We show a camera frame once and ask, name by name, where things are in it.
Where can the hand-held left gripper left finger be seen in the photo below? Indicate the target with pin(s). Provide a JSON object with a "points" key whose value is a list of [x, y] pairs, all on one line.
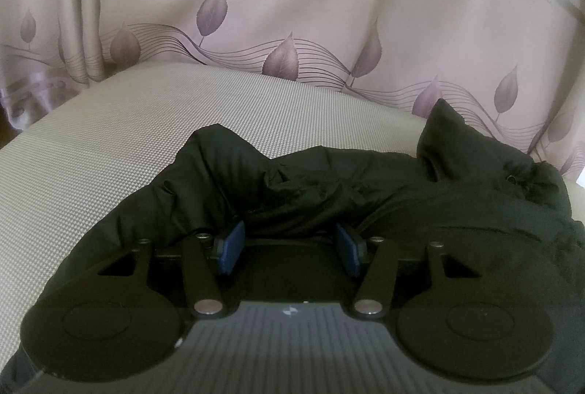
{"points": [[228, 250]]}

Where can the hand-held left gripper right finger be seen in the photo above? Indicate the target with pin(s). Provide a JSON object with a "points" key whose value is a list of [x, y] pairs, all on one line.
{"points": [[349, 248]]}

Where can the black jacket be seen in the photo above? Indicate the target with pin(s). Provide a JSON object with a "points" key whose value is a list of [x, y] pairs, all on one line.
{"points": [[411, 193]]}

